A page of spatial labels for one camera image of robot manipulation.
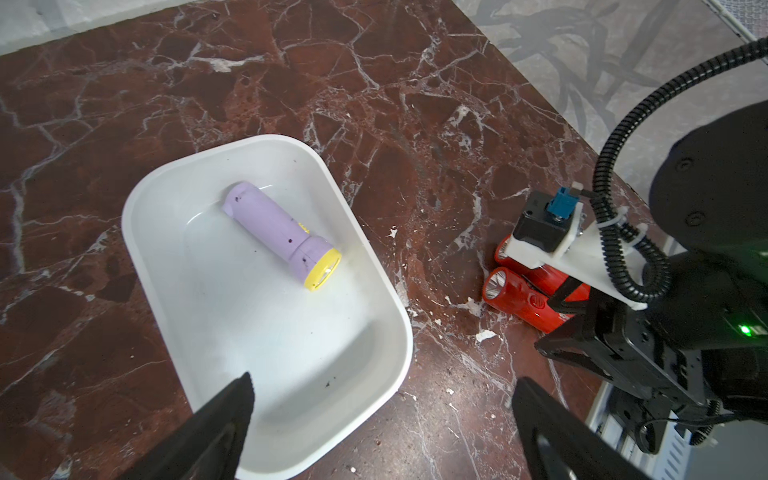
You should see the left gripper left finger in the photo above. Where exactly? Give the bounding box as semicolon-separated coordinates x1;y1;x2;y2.
120;373;255;479

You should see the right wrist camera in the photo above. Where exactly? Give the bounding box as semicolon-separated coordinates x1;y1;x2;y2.
502;183;648;311

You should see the white plastic storage box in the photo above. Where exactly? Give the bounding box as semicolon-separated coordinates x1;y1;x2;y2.
122;135;413;479

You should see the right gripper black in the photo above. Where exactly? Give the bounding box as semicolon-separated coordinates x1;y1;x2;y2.
535;289;717;414

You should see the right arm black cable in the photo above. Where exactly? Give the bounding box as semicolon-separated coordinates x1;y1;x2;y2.
590;37;768;304

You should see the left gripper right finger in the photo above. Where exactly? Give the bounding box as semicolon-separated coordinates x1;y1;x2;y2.
512;377;647;479

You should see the purple flashlight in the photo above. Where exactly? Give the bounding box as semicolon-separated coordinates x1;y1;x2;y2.
222;182;342;291

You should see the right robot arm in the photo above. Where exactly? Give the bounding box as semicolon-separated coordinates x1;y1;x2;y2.
536;102;767;423

